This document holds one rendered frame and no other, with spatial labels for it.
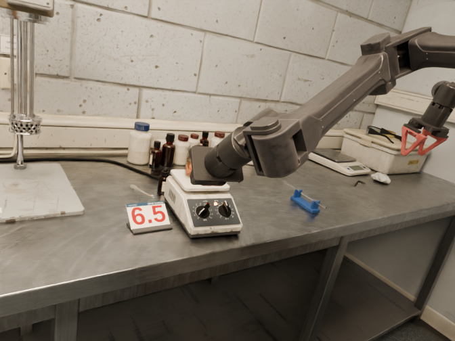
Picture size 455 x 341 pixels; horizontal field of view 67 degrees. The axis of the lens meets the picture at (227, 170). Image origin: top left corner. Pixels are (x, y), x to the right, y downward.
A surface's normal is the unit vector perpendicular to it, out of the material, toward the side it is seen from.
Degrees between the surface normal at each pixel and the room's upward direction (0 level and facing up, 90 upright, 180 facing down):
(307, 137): 75
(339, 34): 90
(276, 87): 90
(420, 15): 90
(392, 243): 90
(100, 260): 0
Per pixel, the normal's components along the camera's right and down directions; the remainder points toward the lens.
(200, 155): 0.47, -0.32
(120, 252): 0.18, -0.93
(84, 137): 0.55, 0.36
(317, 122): 0.67, 0.11
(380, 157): -0.82, 0.09
